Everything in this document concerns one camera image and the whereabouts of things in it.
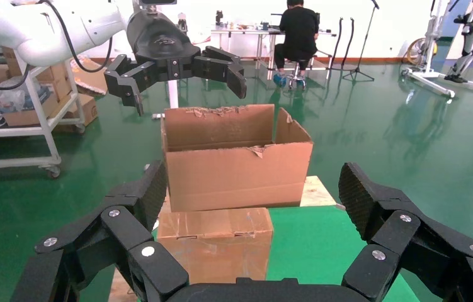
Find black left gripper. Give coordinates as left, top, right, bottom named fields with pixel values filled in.
left=103, top=9, right=248, bottom=116

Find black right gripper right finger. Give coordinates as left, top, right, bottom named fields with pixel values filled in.
left=338, top=162, right=473, bottom=302

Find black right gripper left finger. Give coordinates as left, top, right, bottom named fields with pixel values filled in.
left=11, top=160, right=189, bottom=302

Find small taped cardboard box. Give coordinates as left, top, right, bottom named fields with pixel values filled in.
left=157, top=207, right=275, bottom=285

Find open flap cardboard box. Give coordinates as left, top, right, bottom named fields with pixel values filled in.
left=69, top=56, right=108, bottom=98

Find printed cardboard box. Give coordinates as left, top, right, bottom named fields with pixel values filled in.
left=53, top=93, right=100, bottom=134

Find large open cardboard carton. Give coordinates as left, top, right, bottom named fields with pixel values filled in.
left=161, top=104, right=314, bottom=213

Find flat brown cardboard box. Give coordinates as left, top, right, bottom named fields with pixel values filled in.
left=1, top=92, right=60, bottom=128

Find white work table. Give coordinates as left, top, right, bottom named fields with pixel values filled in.
left=210, top=23, right=337, bottom=81

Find green cloth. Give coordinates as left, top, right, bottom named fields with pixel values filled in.
left=135, top=206, right=421, bottom=302

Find metal swivel stool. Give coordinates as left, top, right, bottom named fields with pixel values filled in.
left=286, top=58, right=309, bottom=91

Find person in black clothes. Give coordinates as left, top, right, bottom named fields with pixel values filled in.
left=273, top=0, right=319, bottom=88

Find white shelf cart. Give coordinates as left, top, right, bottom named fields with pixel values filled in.
left=0, top=42, right=87, bottom=180

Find white rig stand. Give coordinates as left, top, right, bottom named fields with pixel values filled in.
left=401, top=0, right=473, bottom=99

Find clear plastic bag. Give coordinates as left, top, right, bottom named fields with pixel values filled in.
left=0, top=76, right=52, bottom=114

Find black microphone stand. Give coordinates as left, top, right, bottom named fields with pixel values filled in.
left=341, top=0, right=381, bottom=82

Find black bent tube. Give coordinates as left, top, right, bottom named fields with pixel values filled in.
left=328, top=17, right=345, bottom=71
left=342, top=17, right=356, bottom=70

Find grey exoskeleton legs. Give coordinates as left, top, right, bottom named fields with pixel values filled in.
left=443, top=0, right=473, bottom=84

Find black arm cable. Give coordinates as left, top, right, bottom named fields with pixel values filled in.
left=0, top=0, right=114, bottom=91

